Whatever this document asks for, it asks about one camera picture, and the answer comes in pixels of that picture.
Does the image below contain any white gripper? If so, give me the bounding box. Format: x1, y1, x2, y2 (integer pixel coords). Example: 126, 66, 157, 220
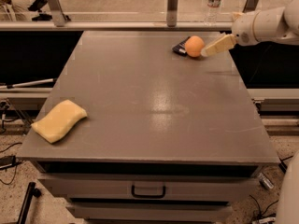
201, 11, 258, 57

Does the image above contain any orange fruit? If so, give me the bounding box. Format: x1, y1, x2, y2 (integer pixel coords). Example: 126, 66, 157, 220
185, 35, 205, 58

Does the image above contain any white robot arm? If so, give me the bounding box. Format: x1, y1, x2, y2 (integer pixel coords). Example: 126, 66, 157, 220
201, 0, 299, 57

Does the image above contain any clear plastic water bottle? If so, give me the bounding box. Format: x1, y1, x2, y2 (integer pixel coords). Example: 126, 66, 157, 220
204, 0, 222, 26

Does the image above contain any grey drawer cabinet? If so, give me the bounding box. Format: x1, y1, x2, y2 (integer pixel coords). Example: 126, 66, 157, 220
19, 31, 278, 223

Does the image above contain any small metal can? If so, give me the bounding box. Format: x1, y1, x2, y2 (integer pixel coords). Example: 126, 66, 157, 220
258, 173, 274, 189

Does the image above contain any grey metal rod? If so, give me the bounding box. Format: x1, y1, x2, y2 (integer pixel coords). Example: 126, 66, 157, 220
0, 78, 57, 90

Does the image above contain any white power strip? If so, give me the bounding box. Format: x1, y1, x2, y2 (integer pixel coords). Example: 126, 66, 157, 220
251, 217, 276, 224

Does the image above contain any yellow sponge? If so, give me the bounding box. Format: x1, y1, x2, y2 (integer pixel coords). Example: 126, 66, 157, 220
31, 100, 87, 144

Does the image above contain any seated person in background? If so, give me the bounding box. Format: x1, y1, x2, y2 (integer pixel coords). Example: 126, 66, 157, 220
0, 0, 48, 21

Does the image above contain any black stand leg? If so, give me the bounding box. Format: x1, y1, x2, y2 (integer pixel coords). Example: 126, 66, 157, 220
17, 182, 42, 224

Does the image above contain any black power adapter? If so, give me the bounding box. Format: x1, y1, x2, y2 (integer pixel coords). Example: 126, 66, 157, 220
0, 156, 16, 170

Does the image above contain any middle metal railing post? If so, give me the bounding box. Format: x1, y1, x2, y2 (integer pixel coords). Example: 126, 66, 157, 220
166, 0, 178, 27

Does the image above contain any left metal railing post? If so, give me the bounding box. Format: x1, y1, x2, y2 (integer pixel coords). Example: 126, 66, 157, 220
47, 0, 65, 27

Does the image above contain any black drawer handle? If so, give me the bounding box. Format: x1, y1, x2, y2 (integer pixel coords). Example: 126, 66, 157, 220
131, 185, 166, 199

